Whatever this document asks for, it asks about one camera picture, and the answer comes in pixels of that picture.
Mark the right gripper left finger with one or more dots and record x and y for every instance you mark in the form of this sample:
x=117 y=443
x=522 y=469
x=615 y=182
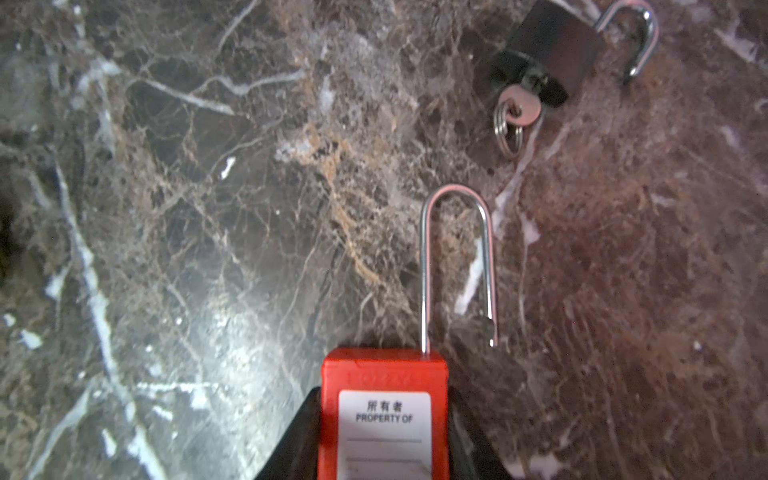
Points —
x=296 y=454

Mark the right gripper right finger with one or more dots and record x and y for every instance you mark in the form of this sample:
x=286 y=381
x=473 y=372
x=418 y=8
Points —
x=472 y=455

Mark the red padlock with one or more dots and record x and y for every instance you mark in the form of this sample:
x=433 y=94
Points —
x=384 y=412

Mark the small dark brown padlock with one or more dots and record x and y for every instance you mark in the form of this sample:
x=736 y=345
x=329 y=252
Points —
x=546 y=59

